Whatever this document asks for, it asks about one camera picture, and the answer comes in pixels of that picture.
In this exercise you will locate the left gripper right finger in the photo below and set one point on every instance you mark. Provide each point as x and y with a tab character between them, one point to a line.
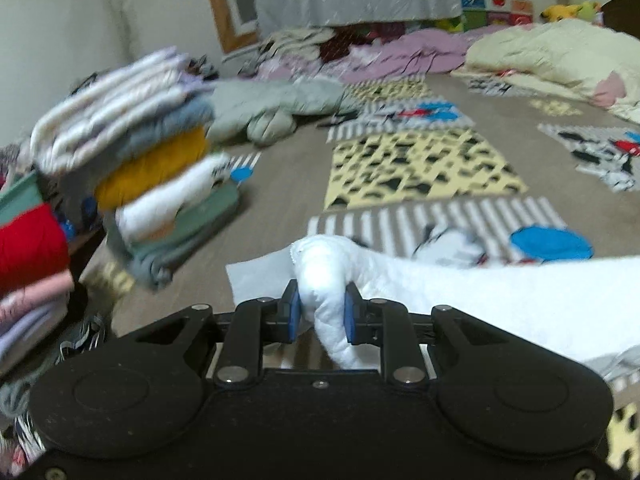
387	325

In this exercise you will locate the yellow plush toy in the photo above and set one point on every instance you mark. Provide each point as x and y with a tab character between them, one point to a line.
587	11

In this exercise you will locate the cream yellow quilt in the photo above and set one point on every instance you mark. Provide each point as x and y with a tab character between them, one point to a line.
570	58

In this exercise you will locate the green folded garment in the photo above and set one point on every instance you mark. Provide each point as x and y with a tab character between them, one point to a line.
153	263

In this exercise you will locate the white spotted folded garment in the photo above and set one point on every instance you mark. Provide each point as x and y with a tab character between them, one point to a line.
160	206

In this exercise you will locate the mustard yellow folded sweater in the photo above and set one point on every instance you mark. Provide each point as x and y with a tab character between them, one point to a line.
154	167

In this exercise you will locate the red folded garment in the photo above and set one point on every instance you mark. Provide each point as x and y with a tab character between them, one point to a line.
33	247

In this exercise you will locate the white quilted folded garment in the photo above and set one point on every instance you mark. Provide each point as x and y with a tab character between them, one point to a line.
86	123

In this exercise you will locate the blue grey folded garment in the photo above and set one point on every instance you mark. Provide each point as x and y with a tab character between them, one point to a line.
194	113

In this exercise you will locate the colourful alphabet play fence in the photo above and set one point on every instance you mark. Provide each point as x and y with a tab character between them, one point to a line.
480	13

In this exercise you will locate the white quilted fleece garment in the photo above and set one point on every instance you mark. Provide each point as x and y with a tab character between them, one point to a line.
585	310

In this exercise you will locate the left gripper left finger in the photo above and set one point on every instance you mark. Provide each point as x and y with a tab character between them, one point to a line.
246	331

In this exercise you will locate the pink folded garment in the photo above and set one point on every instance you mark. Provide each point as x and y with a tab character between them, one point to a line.
20	302

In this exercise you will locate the purple crumpled bedding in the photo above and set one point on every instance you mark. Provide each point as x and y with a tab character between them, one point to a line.
428	50

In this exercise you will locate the grey green puffer jacket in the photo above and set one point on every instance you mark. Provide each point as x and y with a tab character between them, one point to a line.
266	111

